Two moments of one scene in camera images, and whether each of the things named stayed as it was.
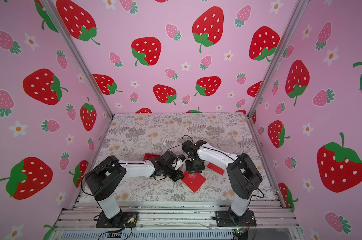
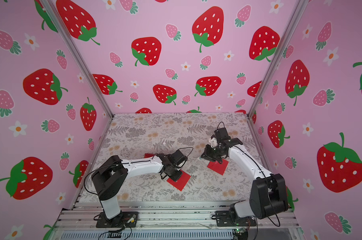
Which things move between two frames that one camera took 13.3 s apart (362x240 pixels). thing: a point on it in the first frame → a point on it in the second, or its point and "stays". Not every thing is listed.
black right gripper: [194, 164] → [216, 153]
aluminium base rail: [179, 220] stays
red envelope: [150, 156] stays
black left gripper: [178, 176] stays
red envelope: [216, 168] stays
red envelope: [194, 181] → [182, 181]
